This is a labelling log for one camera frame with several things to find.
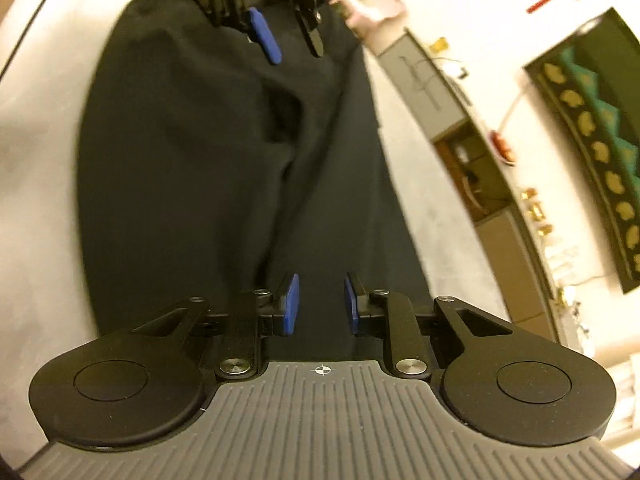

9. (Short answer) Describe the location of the grey table cloth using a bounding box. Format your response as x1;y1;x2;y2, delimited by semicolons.
1;0;506;467

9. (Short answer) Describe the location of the dark patterned wall tapestry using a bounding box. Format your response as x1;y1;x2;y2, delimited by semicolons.
524;8;639;294

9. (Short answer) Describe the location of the black clothing garment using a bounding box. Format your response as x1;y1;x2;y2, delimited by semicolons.
77;0;431;361

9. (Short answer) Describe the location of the pink plastic chair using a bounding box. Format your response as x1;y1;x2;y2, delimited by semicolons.
330;0;408;55

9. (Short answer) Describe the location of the grey low cabinet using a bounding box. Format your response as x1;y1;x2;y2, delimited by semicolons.
372;29;588;353

